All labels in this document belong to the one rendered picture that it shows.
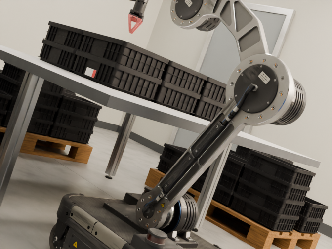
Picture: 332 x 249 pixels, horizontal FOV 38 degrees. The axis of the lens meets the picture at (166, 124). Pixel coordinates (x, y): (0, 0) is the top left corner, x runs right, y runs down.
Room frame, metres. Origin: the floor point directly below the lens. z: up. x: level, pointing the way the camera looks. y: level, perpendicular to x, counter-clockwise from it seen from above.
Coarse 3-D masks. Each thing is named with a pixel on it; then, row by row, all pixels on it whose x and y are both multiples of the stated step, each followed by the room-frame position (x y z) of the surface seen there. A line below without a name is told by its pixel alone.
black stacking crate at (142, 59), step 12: (84, 36) 2.54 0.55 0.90; (84, 48) 2.52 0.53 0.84; (96, 48) 2.43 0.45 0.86; (108, 48) 2.37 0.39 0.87; (120, 48) 2.30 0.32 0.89; (120, 60) 2.28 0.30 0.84; (132, 60) 2.33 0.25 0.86; (144, 60) 2.37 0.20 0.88; (156, 60) 2.42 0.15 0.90; (144, 72) 2.39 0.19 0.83; (156, 72) 2.44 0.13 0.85
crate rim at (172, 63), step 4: (168, 64) 2.48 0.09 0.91; (172, 64) 2.48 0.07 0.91; (176, 64) 2.50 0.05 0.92; (180, 68) 2.52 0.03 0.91; (184, 68) 2.54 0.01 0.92; (188, 68) 2.56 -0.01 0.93; (188, 72) 2.56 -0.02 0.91; (192, 72) 2.58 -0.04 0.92; (196, 72) 2.60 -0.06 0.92; (200, 76) 2.63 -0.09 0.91; (204, 76) 2.65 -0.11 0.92
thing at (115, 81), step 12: (84, 60) 2.49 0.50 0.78; (96, 60) 2.39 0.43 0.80; (108, 60) 2.32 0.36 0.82; (84, 72) 2.45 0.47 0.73; (96, 72) 2.37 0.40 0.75; (108, 72) 2.32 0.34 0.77; (120, 72) 2.30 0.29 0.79; (132, 72) 2.33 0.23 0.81; (108, 84) 2.28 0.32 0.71; (120, 84) 2.31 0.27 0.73; (132, 84) 2.36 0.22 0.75; (144, 84) 2.41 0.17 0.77; (156, 84) 2.46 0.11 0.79; (144, 96) 2.41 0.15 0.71
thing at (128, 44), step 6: (84, 30) 2.54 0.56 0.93; (90, 36) 2.48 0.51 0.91; (96, 36) 2.44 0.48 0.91; (102, 36) 2.41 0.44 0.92; (114, 42) 2.32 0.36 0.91; (120, 42) 2.29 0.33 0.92; (126, 42) 2.27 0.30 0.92; (132, 48) 2.30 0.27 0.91; (138, 48) 2.32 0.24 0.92; (150, 54) 2.37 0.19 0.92; (156, 54) 2.40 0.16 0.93; (162, 60) 2.43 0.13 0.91; (168, 60) 2.46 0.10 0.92
